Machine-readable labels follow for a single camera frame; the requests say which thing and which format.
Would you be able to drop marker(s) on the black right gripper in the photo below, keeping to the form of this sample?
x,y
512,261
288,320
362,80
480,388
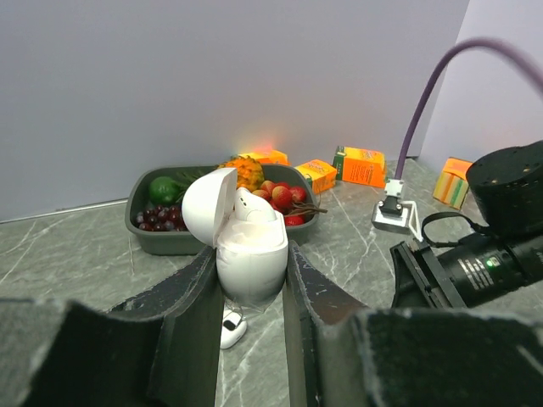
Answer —
x,y
476,271

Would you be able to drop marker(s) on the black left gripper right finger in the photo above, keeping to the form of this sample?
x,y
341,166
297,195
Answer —
x,y
342,353

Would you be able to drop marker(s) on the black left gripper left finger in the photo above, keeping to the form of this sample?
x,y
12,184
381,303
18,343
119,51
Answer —
x,y
158,348

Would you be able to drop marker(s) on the white square charging case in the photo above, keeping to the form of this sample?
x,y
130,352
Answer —
x,y
233,327

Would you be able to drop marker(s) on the white oval charging case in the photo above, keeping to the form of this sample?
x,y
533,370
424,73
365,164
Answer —
x,y
251,258

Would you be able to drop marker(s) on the white clip earbud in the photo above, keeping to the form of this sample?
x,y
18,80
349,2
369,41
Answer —
x,y
252,208

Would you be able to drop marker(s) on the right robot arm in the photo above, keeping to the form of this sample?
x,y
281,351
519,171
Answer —
x,y
507,187

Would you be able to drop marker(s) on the orange striped sponge box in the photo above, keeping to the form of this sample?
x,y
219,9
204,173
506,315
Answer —
x,y
451,187

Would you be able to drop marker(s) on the dark purple grapes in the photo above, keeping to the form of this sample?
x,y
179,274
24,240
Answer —
x,y
160,218

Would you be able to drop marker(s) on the dark grey fruit tray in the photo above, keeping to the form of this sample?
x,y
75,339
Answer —
x,y
173,243

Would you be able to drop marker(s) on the orange sponge box near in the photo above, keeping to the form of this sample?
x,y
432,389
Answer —
x,y
360,166

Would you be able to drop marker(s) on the green pepper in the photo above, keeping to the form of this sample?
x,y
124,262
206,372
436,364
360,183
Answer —
x,y
164,191

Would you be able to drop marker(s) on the orange box middle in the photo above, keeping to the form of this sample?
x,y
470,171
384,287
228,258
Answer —
x,y
320,175

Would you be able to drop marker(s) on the orange pineapple toy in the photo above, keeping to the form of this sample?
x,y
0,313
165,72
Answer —
x,y
250,171

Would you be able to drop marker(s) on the orange box back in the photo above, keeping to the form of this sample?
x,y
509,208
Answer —
x,y
269,156

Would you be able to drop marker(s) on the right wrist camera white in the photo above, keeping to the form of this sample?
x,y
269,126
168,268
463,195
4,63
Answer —
x,y
394,214

